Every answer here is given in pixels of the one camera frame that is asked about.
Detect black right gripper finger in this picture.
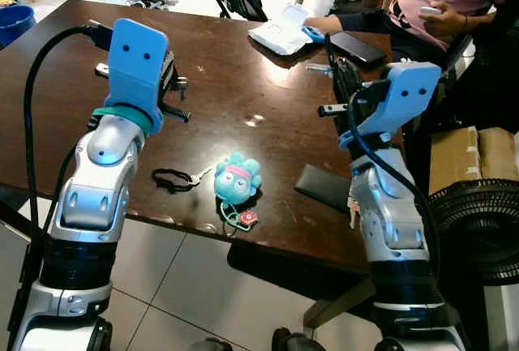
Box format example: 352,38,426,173
323,33,363,86

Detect pink-shirted person's left hand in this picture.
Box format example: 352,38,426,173
422,1,470,42

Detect black phone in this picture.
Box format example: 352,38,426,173
328,31,388,70

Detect dark brown wooden table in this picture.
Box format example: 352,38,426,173
0,0,487,327

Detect black grey office chair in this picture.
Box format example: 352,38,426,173
405,11,519,194

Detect large brown cardboard box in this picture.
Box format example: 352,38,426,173
428,126,519,198

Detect blue plastic bucket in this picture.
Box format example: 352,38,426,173
0,4,37,49

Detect black round floor fan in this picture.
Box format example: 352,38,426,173
426,179,519,285

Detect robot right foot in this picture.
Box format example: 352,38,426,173
272,327,319,351

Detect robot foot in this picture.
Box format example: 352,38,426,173
272,327,319,351
188,336,234,351

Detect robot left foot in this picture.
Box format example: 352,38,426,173
188,336,234,351

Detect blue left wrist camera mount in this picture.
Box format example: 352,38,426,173
91,17,169,135

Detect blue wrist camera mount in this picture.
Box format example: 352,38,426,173
339,61,444,151
91,17,169,135

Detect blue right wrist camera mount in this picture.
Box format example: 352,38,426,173
339,61,444,151

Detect tangled black cable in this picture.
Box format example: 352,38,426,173
130,0,179,10

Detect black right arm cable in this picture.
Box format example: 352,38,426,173
347,82,443,283

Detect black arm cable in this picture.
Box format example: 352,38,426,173
6,20,114,344
347,82,443,283

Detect teal plush toy keychain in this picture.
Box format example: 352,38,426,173
213,152,263,233

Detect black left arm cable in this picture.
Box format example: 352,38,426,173
6,20,114,344

